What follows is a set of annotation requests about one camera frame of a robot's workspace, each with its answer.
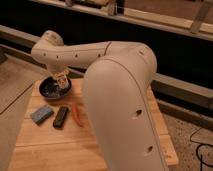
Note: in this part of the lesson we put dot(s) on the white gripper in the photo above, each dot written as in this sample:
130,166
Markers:
54,69

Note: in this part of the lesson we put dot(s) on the black rectangular block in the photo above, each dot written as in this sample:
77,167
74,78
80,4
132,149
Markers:
60,117

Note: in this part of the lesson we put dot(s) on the blue sponge block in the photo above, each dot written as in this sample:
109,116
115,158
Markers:
41,114

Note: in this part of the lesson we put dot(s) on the orange chili pepper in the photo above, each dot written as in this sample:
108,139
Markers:
76,116

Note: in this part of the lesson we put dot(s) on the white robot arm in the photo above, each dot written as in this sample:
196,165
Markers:
114,92

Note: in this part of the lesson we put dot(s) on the dark ceramic bowl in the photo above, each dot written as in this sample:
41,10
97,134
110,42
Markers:
50,90

